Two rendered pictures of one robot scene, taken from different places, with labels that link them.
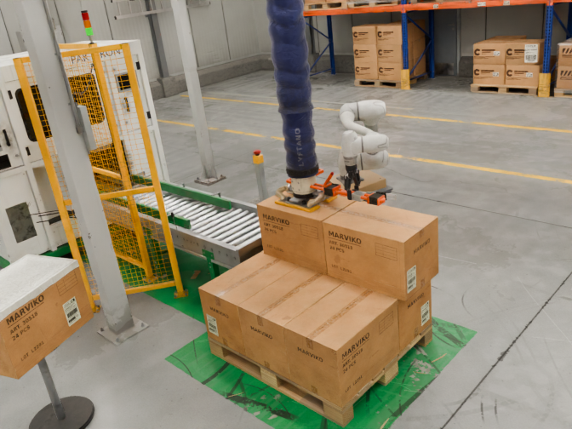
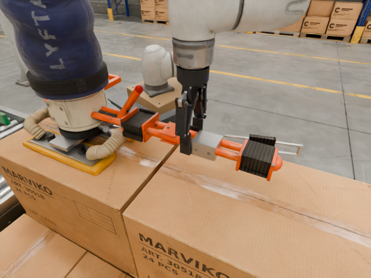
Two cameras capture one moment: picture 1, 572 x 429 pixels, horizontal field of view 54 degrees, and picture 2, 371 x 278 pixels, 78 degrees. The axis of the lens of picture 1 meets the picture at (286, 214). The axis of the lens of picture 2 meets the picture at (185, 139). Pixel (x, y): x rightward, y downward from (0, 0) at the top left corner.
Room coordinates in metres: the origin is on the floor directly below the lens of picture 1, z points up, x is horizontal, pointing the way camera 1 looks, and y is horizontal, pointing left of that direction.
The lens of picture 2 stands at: (2.85, -0.26, 1.44)
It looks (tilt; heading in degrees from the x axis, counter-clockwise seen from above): 36 degrees down; 340
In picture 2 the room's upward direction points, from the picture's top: straight up
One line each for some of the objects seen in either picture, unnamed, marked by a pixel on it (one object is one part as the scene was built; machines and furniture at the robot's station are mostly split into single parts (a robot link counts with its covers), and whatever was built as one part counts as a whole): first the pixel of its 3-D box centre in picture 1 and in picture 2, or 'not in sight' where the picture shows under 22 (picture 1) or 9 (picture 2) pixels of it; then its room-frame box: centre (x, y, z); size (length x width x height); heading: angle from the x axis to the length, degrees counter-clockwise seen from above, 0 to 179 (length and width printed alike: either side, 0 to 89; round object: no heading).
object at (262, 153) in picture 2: (375, 199); (256, 159); (3.19, -0.57, 1.07); 0.08 x 0.07 x 0.05; 44
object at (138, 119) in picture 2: (332, 189); (140, 124); (3.44, -0.33, 1.07); 0.10 x 0.08 x 0.06; 134
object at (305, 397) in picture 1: (318, 338); not in sight; (3.21, -0.12, 0.07); 1.20 x 1.00 x 0.14; 44
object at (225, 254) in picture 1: (152, 228); not in sight; (4.53, 1.19, 0.50); 2.31 x 0.05 x 0.19; 44
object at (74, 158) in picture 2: (296, 202); (66, 146); (3.55, -0.08, 0.97); 0.34 x 0.10 x 0.05; 44
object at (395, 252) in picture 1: (380, 247); (244, 238); (3.17, -0.58, 0.74); 0.60 x 0.40 x 0.40; 45
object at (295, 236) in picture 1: (309, 227); (101, 177); (3.61, -0.15, 0.74); 0.60 x 0.40 x 0.40; 45
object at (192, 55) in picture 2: (350, 159); (193, 51); (3.33, -0.45, 1.30); 0.09 x 0.09 x 0.06
